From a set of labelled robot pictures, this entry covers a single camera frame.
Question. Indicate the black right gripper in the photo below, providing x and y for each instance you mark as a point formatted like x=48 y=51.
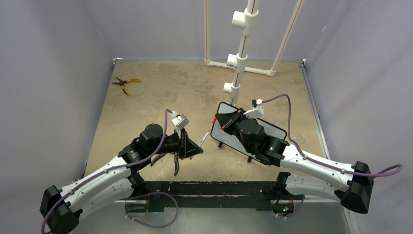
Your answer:
x=227 y=121

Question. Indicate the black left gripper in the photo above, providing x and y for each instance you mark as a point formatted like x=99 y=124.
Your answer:
x=186 y=147

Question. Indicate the small black-framed whiteboard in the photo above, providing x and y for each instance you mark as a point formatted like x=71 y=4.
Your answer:
x=231 y=141

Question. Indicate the red and white marker pen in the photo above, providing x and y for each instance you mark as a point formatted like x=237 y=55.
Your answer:
x=203 y=139

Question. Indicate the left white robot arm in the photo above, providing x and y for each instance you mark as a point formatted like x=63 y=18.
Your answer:
x=63 y=208

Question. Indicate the black handled pliers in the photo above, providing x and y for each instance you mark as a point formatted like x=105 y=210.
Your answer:
x=160 y=156

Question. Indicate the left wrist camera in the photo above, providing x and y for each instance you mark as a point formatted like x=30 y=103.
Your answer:
x=179 y=121

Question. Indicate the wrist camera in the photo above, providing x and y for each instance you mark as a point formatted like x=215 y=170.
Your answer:
x=257 y=109
x=179 y=121

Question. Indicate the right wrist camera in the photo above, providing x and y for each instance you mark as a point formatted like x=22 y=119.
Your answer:
x=257 y=109

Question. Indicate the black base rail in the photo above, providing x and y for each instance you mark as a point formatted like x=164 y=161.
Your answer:
x=258 y=195

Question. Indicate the yellow handled needle-nose pliers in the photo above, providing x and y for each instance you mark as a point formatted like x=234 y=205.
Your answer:
x=122 y=84

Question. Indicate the white PVC pipe frame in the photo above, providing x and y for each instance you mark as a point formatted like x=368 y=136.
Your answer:
x=246 y=22

